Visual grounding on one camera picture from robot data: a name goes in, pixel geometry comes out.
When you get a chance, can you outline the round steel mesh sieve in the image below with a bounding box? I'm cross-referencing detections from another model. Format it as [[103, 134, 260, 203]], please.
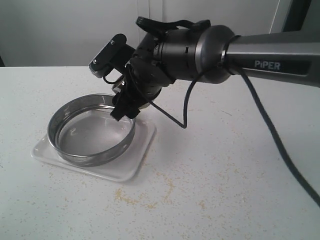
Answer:
[[47, 93, 136, 167]]

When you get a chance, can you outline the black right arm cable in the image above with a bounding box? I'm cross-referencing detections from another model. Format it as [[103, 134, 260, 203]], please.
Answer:
[[102, 16, 320, 208]]

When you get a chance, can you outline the white rectangular plastic tray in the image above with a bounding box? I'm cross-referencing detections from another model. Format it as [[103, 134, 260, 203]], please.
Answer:
[[30, 119, 156, 182]]

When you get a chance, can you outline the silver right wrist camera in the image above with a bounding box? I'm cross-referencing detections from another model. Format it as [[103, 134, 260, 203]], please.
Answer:
[[88, 33, 136, 79]]

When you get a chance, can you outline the stainless steel cup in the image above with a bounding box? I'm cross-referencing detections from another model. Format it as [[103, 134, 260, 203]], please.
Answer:
[[111, 80, 150, 110]]

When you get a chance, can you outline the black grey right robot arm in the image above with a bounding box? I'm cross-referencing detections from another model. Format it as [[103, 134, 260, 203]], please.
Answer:
[[111, 25, 320, 120]]

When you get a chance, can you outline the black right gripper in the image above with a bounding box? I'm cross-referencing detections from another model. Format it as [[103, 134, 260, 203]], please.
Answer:
[[111, 33, 175, 121]]

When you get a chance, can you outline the white cabinet with doors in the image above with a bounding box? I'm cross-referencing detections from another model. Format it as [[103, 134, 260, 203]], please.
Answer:
[[0, 0, 291, 67]]

